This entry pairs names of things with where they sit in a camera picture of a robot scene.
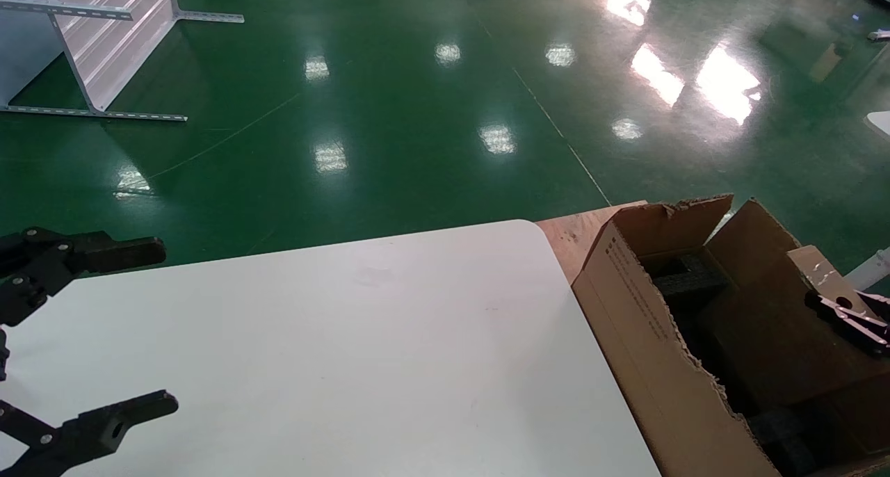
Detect black foam block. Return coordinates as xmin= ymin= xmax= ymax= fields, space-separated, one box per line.
xmin=654 ymin=251 xmax=729 ymax=298
xmin=747 ymin=406 xmax=846 ymax=476

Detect small cardboard box with hole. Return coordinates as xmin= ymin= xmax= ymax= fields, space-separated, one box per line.
xmin=788 ymin=245 xmax=878 ymax=319

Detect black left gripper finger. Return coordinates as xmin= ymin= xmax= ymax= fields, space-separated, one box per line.
xmin=0 ymin=226 xmax=167 ymax=328
xmin=0 ymin=391 xmax=179 ymax=477

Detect grey metal shelf rack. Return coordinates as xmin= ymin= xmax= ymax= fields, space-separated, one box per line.
xmin=0 ymin=0 xmax=245 ymax=122

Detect big open cardboard box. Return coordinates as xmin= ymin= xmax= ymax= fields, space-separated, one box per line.
xmin=572 ymin=194 xmax=890 ymax=477

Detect brown wooden board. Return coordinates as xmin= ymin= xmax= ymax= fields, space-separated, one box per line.
xmin=535 ymin=200 xmax=649 ymax=283

